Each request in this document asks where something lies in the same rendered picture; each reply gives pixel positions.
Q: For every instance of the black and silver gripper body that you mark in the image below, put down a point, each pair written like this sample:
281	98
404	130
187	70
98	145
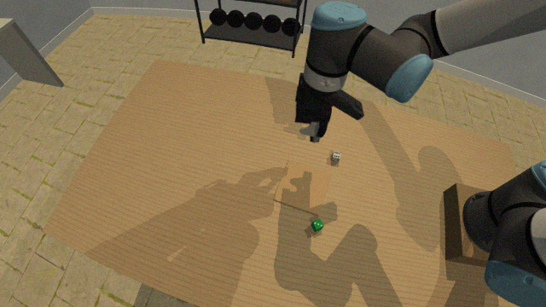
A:
311	104

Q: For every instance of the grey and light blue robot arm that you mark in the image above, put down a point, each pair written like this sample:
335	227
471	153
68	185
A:
398	64

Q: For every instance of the green die with white pips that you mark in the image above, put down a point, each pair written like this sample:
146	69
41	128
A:
317	225

